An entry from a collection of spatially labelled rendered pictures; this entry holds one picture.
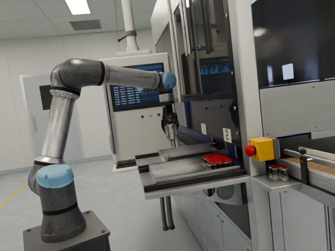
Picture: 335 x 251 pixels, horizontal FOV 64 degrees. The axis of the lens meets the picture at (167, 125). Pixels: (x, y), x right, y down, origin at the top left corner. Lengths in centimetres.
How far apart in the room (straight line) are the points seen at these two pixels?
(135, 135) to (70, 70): 101
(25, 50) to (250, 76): 622
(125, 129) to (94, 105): 460
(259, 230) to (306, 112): 49
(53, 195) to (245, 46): 84
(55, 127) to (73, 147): 552
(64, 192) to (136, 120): 107
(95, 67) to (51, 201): 49
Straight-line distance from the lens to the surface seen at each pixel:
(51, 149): 111
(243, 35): 105
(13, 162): 703
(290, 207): 119
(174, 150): 163
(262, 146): 96
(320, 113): 119
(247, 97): 103
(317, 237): 131
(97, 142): 656
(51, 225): 102
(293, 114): 112
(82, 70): 104
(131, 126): 194
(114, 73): 108
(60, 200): 99
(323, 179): 92
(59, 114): 112
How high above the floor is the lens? 120
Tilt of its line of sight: 5 degrees down
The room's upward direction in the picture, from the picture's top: 7 degrees counter-clockwise
